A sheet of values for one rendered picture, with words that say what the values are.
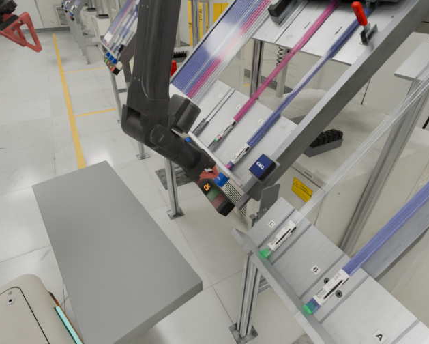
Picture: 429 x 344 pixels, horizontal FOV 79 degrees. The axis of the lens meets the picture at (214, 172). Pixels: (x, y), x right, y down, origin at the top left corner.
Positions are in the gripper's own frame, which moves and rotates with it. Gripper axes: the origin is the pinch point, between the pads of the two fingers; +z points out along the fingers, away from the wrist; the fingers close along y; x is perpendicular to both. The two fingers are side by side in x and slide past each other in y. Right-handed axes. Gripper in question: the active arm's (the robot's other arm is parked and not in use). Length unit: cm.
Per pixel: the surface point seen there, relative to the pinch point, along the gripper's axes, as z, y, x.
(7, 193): -5, 130, 111
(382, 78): 154, 82, -128
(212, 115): 3.0, 21.4, -11.4
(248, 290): 30.2, -14.1, 22.1
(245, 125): 3.0, 6.4, -15.0
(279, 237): -3.7, -26.3, -2.0
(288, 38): 3.3, 17.3, -42.6
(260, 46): 28, 61, -52
